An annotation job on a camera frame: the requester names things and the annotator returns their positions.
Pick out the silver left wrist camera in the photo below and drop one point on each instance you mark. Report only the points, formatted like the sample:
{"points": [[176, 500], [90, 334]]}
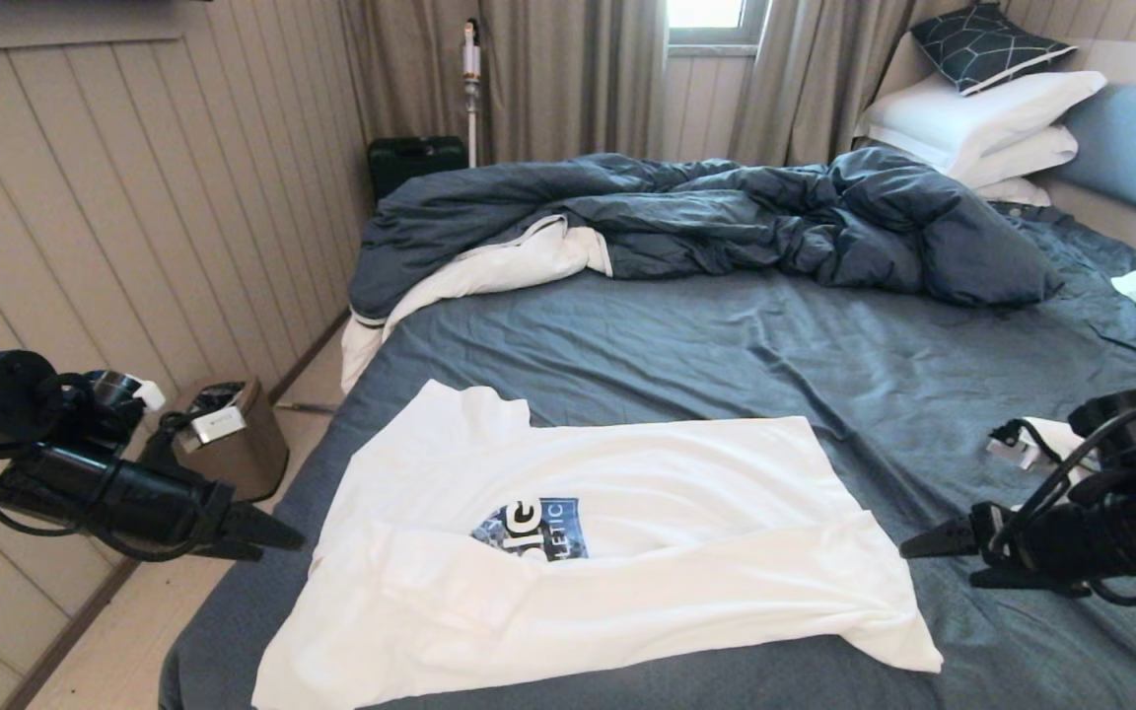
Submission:
{"points": [[218, 426]]}

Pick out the beige bed headboard frame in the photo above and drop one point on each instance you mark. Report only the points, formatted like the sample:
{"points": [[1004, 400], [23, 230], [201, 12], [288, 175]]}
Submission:
{"points": [[1120, 222]]}

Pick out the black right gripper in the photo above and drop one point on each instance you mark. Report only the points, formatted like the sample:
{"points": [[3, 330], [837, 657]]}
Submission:
{"points": [[1120, 537]]}

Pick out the white t-shirt blue print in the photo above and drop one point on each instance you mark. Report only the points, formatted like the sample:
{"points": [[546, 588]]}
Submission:
{"points": [[676, 473]]}

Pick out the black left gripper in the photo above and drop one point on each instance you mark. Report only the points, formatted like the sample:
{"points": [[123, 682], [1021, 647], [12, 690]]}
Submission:
{"points": [[114, 503]]}

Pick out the window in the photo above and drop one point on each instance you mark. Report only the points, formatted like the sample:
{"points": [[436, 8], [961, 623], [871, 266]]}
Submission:
{"points": [[711, 15]]}

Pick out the blue bed with headboard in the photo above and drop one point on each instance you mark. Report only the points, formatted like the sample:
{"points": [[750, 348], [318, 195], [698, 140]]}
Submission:
{"points": [[775, 345]]}

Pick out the white stick vacuum cleaner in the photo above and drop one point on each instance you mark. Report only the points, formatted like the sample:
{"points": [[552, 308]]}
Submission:
{"points": [[471, 99]]}

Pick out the brown trash bin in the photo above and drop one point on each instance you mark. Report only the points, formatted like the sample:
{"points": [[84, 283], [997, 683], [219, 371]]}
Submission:
{"points": [[262, 454]]}

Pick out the dark patterned pillow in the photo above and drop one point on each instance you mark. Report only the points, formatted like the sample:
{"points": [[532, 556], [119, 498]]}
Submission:
{"points": [[987, 47]]}

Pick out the beige curtain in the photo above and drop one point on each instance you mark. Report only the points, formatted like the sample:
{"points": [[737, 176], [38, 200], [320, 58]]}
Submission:
{"points": [[815, 89], [548, 79]]}

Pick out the black suitcase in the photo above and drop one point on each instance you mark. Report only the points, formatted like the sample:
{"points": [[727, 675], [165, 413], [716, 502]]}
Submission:
{"points": [[415, 163]]}

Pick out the dark blue crumpled duvet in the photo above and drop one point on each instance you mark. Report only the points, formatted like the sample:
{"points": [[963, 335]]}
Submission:
{"points": [[726, 217]]}

